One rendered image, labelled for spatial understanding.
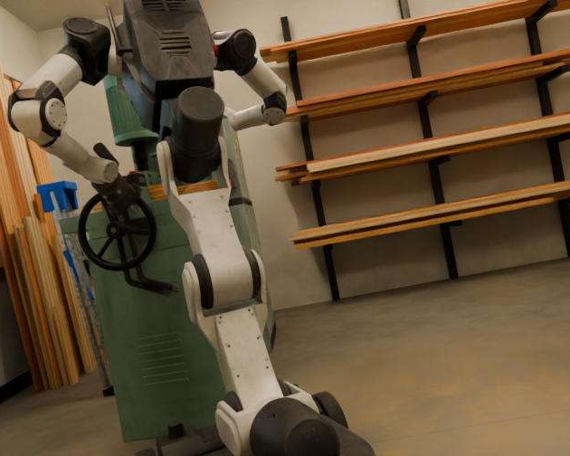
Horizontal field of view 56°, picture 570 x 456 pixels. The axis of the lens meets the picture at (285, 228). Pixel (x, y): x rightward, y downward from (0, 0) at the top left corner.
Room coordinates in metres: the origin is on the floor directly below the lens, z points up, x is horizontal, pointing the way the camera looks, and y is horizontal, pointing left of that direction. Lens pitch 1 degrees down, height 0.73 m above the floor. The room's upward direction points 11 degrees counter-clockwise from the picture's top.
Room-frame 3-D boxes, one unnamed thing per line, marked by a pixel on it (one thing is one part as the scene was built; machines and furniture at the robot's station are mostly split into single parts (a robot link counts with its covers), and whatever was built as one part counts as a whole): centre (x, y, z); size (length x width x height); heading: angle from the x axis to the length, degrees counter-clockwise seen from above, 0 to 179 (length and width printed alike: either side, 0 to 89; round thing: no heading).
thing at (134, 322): (2.34, 0.52, 0.35); 0.58 x 0.45 x 0.71; 172
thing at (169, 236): (2.34, 0.51, 0.76); 0.57 x 0.45 x 0.09; 172
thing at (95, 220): (2.11, 0.56, 0.87); 0.61 x 0.30 x 0.06; 82
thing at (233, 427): (1.26, 0.13, 0.28); 0.21 x 0.20 x 0.13; 22
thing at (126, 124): (2.22, 0.53, 1.32); 0.18 x 0.18 x 0.31
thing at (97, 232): (2.16, 0.54, 0.82); 0.40 x 0.21 x 0.04; 82
